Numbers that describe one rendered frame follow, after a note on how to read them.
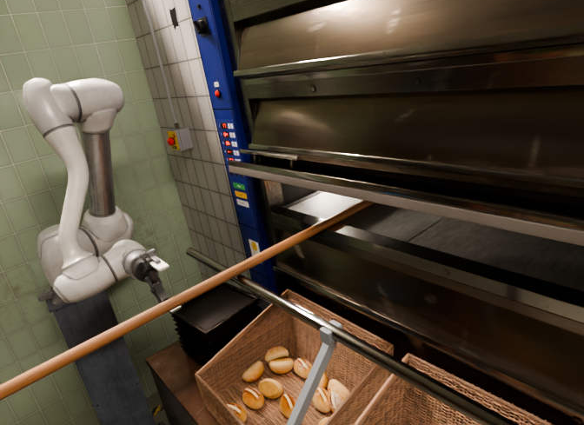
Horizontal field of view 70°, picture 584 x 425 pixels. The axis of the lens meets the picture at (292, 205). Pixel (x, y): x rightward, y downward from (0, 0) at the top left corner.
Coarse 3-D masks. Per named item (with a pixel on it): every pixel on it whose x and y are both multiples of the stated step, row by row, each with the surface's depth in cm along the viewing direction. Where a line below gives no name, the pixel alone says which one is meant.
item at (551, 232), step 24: (240, 168) 145; (288, 168) 142; (312, 168) 141; (336, 192) 110; (360, 192) 103; (456, 192) 99; (480, 192) 98; (456, 216) 84; (480, 216) 80; (504, 216) 77; (576, 240) 68
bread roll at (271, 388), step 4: (264, 380) 155; (268, 380) 154; (272, 380) 154; (260, 384) 155; (264, 384) 154; (268, 384) 153; (272, 384) 152; (276, 384) 152; (280, 384) 153; (260, 388) 154; (264, 388) 153; (268, 388) 153; (272, 388) 152; (276, 388) 151; (280, 388) 151; (264, 392) 153; (268, 392) 152; (272, 392) 151; (276, 392) 151; (280, 392) 151; (268, 396) 152; (272, 396) 151; (276, 396) 151
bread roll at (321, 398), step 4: (320, 388) 147; (324, 388) 148; (316, 392) 146; (320, 392) 145; (324, 392) 146; (316, 396) 145; (320, 396) 144; (324, 396) 144; (316, 400) 144; (320, 400) 143; (324, 400) 143; (316, 404) 144; (320, 404) 143; (324, 404) 142; (328, 404) 143; (320, 408) 143; (324, 408) 142; (328, 408) 142; (324, 412) 143
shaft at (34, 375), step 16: (352, 208) 150; (320, 224) 141; (288, 240) 133; (256, 256) 126; (272, 256) 130; (224, 272) 120; (240, 272) 123; (192, 288) 115; (208, 288) 116; (160, 304) 110; (176, 304) 111; (128, 320) 105; (144, 320) 106; (96, 336) 101; (112, 336) 102; (64, 352) 97; (80, 352) 98; (48, 368) 94; (16, 384) 90; (0, 400) 89
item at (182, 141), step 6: (168, 132) 200; (174, 132) 195; (180, 132) 195; (186, 132) 197; (174, 138) 197; (180, 138) 196; (186, 138) 198; (174, 144) 200; (180, 144) 196; (186, 144) 198; (192, 144) 200; (180, 150) 197
